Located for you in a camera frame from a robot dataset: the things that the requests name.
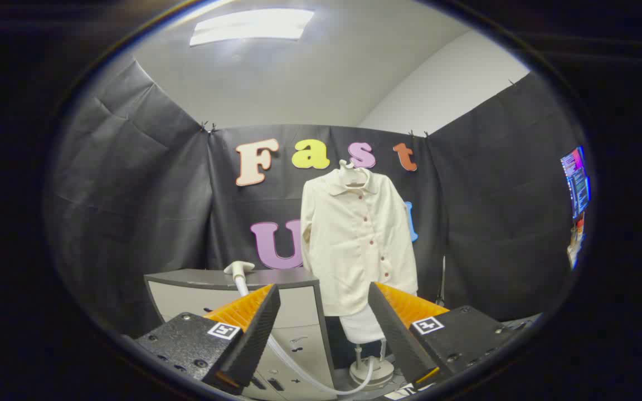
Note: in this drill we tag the white clothes hanger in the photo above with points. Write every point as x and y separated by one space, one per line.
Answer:
353 177

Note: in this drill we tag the cream button shirt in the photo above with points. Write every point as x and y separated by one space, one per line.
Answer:
354 250

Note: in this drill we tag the computer monitor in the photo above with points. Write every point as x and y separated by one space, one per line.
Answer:
576 184

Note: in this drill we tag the white round stand base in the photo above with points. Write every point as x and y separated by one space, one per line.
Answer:
379 372

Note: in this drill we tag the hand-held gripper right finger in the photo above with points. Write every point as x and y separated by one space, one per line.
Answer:
396 334

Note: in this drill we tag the grey cabinet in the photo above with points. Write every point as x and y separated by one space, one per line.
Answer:
298 312

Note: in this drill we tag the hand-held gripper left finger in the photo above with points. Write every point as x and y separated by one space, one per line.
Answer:
254 334

